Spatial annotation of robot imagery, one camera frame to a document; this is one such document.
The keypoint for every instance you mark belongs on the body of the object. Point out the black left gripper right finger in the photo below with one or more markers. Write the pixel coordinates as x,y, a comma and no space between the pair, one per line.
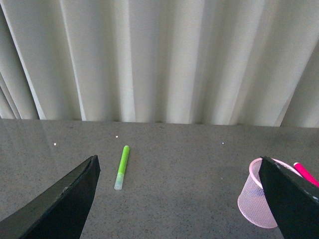
293,201

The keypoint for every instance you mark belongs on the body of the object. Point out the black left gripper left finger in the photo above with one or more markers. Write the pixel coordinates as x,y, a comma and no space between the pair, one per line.
61,211

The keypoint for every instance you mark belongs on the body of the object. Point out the pink highlighter pen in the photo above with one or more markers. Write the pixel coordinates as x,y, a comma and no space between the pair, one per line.
305,174

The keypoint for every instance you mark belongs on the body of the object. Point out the pink mesh cup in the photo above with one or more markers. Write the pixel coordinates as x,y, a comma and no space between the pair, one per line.
252,202

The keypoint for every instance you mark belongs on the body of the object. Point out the green highlighter pen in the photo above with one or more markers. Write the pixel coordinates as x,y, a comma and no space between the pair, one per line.
122,168

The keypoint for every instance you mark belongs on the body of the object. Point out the white curtain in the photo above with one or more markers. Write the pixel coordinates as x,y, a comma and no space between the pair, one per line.
251,62

